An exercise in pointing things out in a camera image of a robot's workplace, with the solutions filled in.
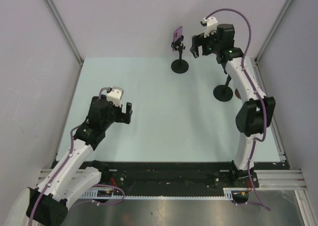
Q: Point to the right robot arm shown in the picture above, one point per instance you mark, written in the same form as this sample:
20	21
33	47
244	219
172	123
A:
257	109

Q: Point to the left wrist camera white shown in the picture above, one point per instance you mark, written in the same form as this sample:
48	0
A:
114	95

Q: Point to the black round-base phone stand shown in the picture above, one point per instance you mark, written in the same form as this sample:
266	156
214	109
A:
223	92

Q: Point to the aluminium corner post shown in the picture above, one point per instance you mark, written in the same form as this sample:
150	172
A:
63	29
280	17

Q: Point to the white slotted cable duct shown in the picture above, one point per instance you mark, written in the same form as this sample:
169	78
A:
103	194

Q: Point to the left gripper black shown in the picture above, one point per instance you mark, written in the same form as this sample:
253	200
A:
122	117

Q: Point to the purple smartphone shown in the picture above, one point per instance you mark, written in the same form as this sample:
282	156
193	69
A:
177	38

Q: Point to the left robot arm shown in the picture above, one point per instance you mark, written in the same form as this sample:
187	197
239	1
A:
51	200

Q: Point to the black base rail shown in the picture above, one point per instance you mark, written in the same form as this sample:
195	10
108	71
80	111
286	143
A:
170	178

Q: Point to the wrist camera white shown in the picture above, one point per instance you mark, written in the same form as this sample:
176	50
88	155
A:
114	95
210	24

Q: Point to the wooden-base metal phone stand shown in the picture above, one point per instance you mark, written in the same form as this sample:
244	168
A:
237	94

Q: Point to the aluminium corner post right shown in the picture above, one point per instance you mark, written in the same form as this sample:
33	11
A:
280	17

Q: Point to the aluminium corner post left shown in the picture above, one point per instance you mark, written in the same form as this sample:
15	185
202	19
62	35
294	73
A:
63	29

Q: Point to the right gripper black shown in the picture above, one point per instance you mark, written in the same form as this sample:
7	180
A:
200	40

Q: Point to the black phone stand rear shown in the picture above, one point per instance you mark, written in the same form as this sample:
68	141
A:
179	66

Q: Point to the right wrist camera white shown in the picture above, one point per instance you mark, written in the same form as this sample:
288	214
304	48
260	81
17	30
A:
210	24

